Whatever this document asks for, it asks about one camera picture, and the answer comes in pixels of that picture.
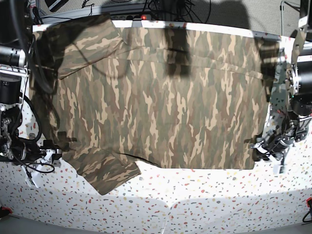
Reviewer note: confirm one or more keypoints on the camouflage T-shirt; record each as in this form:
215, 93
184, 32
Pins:
172, 97

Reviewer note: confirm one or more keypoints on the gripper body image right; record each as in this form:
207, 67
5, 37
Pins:
274, 143

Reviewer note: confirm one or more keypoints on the white metal stand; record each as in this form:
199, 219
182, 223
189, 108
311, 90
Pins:
289, 11

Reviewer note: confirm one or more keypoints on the robot arm image left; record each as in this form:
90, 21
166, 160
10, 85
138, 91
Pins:
19, 59

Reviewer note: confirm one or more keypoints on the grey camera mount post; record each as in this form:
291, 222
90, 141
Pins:
136, 23

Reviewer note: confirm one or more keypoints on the red clamp right corner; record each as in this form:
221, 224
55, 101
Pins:
309, 203

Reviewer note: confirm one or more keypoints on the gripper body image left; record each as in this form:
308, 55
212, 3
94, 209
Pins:
23, 152

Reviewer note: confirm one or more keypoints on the black power strip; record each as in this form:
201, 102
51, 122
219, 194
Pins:
131, 17

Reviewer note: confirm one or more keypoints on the red clamp corner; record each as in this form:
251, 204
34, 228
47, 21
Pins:
309, 203
5, 212

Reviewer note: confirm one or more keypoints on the red clamp left corner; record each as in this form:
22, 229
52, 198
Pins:
5, 212

